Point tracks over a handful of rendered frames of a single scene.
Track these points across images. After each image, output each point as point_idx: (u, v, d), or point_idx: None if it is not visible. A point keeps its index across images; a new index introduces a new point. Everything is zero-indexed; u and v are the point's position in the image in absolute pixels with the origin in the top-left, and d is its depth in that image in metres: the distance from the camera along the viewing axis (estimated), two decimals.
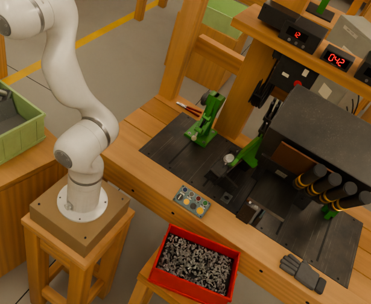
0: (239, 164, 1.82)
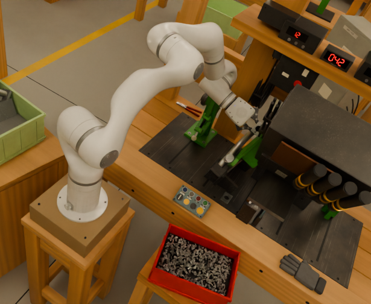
0: (239, 164, 1.82)
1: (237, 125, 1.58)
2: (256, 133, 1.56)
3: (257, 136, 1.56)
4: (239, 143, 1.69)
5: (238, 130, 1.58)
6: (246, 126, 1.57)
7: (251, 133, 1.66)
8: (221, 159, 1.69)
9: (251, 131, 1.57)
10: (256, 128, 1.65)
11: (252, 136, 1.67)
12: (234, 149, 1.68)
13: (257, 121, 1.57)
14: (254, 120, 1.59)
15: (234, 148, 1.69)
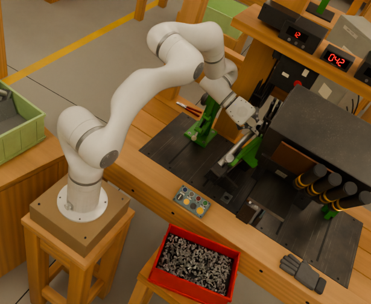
0: (239, 164, 1.82)
1: (237, 125, 1.57)
2: (256, 132, 1.55)
3: (257, 134, 1.55)
4: (240, 142, 1.69)
5: (239, 129, 1.57)
6: (247, 125, 1.56)
7: (251, 133, 1.65)
8: (221, 158, 1.69)
9: (251, 131, 1.57)
10: (257, 128, 1.65)
11: (253, 135, 1.67)
12: (235, 148, 1.68)
13: (258, 120, 1.57)
14: (254, 119, 1.59)
15: (234, 146, 1.69)
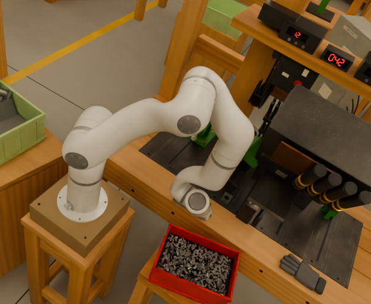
0: (239, 164, 1.82)
1: None
2: None
3: None
4: None
5: None
6: None
7: None
8: None
9: None
10: None
11: None
12: None
13: None
14: None
15: None
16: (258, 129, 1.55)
